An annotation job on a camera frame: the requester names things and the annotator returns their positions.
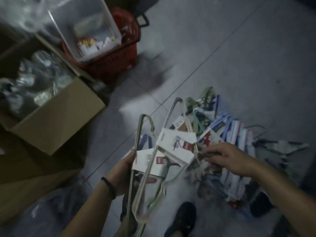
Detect clear plastic storage bin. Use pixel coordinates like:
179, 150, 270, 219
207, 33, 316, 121
46, 0, 123, 63

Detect person's left hand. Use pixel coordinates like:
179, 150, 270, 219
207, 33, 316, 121
106, 149, 158, 198

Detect person's right forearm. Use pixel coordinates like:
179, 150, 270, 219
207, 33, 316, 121
241, 155, 316, 237

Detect clear plastic wrapped goods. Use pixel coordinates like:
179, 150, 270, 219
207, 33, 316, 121
0, 50, 76, 121

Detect black shoe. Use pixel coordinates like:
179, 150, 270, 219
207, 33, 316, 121
164, 201, 197, 237
249, 192, 275, 218

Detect crumpled clear plastic bag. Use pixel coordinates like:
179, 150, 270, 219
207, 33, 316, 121
0, 176, 99, 237

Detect person's left forearm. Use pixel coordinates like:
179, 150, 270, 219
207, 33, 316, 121
60, 180, 126, 237

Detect black wristband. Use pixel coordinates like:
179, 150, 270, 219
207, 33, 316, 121
101, 177, 117, 200

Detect person's right hand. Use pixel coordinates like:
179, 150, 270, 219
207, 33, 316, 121
201, 143, 250, 177

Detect red plastic shopping basket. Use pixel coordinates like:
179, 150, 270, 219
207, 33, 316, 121
62, 7, 140, 80

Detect open brown cardboard box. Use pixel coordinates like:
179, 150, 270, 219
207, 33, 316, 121
0, 34, 106, 156

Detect red and white packets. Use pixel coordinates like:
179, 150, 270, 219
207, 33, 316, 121
74, 34, 116, 56

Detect pile of colourful clothes hangers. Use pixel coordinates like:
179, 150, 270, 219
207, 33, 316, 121
170, 87, 310, 220

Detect black basket handle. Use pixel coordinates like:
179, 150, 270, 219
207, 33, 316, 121
136, 13, 150, 29

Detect clear plastic sheet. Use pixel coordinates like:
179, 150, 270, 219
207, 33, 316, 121
0, 0, 62, 35

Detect bunch of beige labelled hangers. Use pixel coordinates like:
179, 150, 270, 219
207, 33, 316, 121
120, 97, 198, 237

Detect flat brown cardboard box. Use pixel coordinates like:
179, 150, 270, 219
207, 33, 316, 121
0, 128, 85, 221

